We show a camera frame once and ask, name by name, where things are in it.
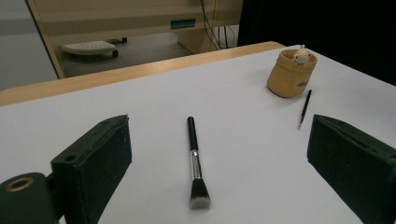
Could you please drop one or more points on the black makeup brush silver ferrule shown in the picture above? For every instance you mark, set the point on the black makeup brush silver ferrule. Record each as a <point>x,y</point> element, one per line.
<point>193,133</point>

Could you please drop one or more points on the wheeled floor stand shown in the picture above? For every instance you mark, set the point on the wheeled floor stand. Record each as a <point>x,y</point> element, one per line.
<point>88,47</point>

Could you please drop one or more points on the thin black cosmetic brush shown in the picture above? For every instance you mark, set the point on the thin black cosmetic brush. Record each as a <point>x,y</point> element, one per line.
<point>305,107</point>

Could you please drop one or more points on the black curtain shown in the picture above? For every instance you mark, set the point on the black curtain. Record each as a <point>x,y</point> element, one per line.
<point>327,28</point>

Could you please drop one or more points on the dark desk label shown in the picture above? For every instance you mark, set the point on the dark desk label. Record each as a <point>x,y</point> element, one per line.
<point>183,23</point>

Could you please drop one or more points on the tan brush holder cup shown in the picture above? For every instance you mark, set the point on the tan brush holder cup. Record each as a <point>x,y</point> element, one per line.
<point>286,81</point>

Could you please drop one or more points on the small white animal figurine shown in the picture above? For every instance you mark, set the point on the small white animal figurine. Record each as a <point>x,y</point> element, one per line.
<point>301,56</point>

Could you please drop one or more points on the beige wooden desk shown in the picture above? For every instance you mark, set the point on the beige wooden desk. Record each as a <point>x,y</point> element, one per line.
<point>109,18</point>

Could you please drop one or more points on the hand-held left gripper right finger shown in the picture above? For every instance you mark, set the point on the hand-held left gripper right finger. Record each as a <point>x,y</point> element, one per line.
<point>355,161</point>

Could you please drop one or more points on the light wooden table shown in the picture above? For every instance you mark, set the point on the light wooden table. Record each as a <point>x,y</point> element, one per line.
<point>124,73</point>

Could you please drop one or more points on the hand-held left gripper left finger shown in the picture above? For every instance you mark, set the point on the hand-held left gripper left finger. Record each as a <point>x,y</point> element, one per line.
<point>93,161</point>

